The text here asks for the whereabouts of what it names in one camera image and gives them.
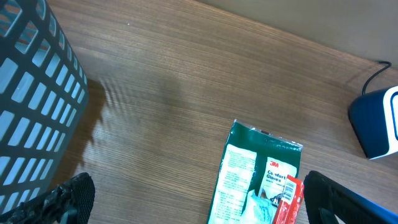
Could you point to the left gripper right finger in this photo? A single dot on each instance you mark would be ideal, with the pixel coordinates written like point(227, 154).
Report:
point(327, 201)

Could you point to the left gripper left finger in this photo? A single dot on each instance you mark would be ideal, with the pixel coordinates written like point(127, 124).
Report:
point(69, 202)

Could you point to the red toothpaste tube box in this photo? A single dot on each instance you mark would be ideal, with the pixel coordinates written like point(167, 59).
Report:
point(290, 202)

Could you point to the green glove package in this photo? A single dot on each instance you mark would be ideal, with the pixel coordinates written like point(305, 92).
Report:
point(255, 174)

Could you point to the white barcode scanner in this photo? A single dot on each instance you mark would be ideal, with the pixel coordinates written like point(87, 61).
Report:
point(373, 117)

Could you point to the grey plastic shopping basket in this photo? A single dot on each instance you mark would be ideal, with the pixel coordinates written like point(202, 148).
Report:
point(44, 91)

